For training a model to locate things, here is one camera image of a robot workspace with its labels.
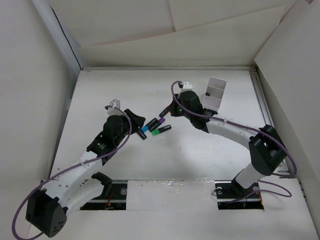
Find purple highlighter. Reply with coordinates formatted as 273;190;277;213
149;117;165;132

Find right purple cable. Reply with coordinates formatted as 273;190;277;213
170;80;298;205

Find pink highlighter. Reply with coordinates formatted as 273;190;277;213
136;129;147;140

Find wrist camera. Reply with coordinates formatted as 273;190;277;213
109;99;121;109
181;81;194;91

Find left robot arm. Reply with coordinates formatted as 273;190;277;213
25;106;146;238

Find blue highlighter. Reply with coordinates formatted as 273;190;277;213
141;121;155;132

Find aluminium table rail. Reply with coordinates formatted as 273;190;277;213
248;66;292;178

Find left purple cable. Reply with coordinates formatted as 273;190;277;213
11;104;133;240

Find green highlighter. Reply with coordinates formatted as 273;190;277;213
152;124;172;136

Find purple cable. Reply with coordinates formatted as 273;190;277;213
11;104;133;240
170;80;298;205

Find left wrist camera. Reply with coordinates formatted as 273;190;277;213
109;99;121;109

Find orange highlighter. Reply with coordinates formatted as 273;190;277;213
159;105;172;118

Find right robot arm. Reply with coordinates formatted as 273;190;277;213
170;90;288;198

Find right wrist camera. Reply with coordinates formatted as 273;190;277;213
181;81;194;91

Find white divided container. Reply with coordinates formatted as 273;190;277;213
202;77;227;112

